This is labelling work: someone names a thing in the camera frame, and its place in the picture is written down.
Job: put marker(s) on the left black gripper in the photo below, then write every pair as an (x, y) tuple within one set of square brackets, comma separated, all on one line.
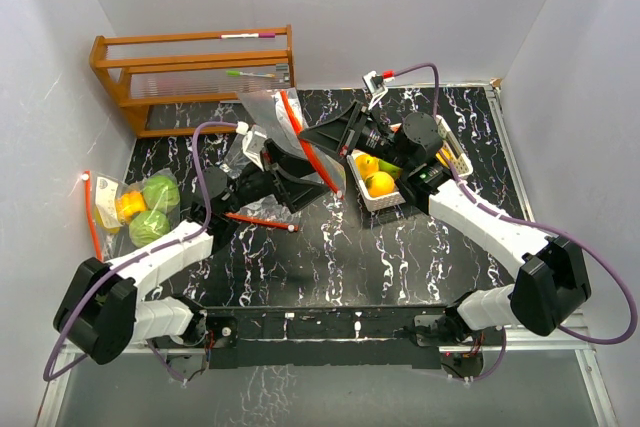
[(284, 175)]

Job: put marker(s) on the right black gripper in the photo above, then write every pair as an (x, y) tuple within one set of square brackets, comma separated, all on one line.
[(336, 134)]

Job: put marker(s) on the light green cabbage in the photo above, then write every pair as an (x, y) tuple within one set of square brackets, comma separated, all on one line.
[(161, 193)]

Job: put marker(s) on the dark green cabbage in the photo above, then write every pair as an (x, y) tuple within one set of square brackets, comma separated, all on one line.
[(147, 227)]

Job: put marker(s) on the yellow bell pepper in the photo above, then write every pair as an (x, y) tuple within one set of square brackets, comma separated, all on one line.
[(128, 205)]

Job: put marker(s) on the clear red zip bag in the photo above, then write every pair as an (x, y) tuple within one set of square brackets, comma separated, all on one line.
[(110, 237)]

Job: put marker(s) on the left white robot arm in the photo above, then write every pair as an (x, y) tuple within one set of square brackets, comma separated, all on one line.
[(105, 308)]

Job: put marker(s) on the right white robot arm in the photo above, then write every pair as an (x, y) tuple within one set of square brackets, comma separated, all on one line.
[(549, 272)]

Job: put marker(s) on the orange fruit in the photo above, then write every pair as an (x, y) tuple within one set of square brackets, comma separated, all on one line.
[(379, 183)]

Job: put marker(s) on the green lime fruit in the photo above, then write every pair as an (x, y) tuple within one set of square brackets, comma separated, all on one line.
[(392, 170)]

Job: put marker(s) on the red small box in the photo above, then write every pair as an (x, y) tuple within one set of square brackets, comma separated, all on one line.
[(260, 99)]

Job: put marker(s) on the yellow banana bunch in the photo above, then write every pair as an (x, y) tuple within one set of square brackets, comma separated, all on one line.
[(444, 157)]

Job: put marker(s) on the green marker pen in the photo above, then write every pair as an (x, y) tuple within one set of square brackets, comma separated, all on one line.
[(236, 73)]

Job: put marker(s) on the white plastic basket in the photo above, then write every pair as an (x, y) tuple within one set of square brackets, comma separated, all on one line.
[(395, 197)]

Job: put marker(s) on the pink white marker pen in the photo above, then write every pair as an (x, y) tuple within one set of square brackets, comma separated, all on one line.
[(249, 35)]

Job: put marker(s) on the wooden orange shelf rack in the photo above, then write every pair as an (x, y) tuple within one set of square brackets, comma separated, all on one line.
[(140, 73)]

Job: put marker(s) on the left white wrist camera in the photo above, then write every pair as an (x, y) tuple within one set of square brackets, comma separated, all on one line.
[(252, 142)]

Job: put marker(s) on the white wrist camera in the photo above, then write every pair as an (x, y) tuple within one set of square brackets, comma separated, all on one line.
[(376, 85), (252, 142)]

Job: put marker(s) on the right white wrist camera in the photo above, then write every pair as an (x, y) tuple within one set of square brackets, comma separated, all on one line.
[(376, 85)]

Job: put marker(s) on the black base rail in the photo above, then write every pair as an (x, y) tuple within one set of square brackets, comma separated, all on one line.
[(408, 336)]

